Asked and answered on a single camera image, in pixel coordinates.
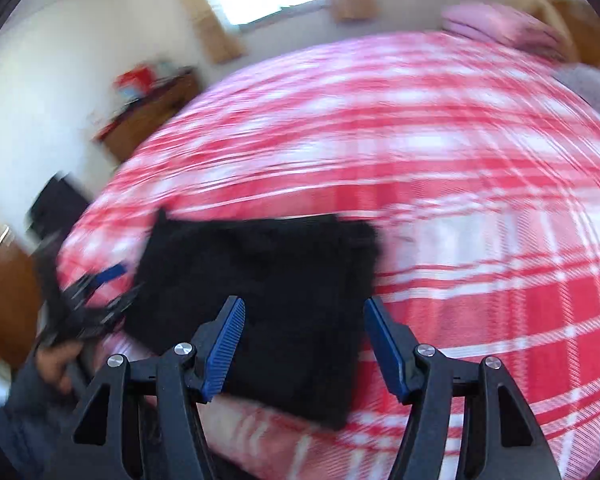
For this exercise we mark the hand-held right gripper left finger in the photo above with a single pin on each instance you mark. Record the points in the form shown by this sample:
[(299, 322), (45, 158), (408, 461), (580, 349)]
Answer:
[(225, 345)]

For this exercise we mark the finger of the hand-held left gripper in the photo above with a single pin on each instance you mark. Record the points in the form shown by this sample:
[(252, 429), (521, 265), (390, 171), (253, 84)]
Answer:
[(117, 310), (110, 274)]

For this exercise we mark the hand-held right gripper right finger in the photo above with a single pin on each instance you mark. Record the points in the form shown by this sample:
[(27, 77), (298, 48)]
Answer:
[(387, 350)]

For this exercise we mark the black pants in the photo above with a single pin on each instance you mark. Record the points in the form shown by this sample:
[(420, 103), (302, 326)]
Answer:
[(280, 270)]

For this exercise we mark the person's left forearm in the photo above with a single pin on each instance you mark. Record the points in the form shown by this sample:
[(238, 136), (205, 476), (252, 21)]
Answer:
[(25, 420)]

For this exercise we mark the person's left hand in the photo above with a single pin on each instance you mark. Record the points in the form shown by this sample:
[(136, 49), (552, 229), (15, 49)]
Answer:
[(55, 365)]

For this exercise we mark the wooden door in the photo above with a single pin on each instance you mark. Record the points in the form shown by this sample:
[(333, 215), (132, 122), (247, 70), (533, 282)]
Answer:
[(5, 285)]

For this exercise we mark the wooden desk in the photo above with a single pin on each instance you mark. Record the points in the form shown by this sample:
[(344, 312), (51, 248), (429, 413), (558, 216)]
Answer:
[(150, 115)]

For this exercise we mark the red plaid blanket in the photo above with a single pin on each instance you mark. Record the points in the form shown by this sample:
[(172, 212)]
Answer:
[(430, 185)]

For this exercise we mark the red paper bag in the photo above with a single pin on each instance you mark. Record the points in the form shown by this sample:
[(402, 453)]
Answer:
[(132, 82)]

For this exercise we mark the cream and wood headboard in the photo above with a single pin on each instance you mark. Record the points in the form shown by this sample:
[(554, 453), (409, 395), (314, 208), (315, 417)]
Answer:
[(575, 15)]

